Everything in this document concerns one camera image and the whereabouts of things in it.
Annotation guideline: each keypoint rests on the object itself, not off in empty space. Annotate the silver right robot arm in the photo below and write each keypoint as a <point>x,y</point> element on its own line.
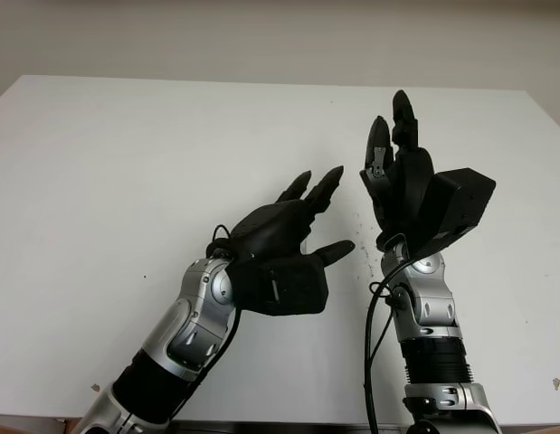
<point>429,316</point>

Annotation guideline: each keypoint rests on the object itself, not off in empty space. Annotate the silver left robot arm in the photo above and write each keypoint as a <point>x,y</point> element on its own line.
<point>180,325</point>

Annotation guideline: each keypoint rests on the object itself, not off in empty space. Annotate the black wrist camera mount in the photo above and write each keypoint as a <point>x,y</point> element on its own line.
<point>284,285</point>
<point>460,203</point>

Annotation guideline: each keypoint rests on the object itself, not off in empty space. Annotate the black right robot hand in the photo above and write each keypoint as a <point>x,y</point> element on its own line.
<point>406,190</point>

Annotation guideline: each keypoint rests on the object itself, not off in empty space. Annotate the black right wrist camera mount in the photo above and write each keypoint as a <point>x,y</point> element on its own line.
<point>460,203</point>

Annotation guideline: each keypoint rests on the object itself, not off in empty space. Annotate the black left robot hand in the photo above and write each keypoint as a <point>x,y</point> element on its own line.
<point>270,230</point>

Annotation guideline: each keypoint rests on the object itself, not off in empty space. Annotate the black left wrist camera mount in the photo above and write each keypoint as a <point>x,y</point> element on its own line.
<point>284,285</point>

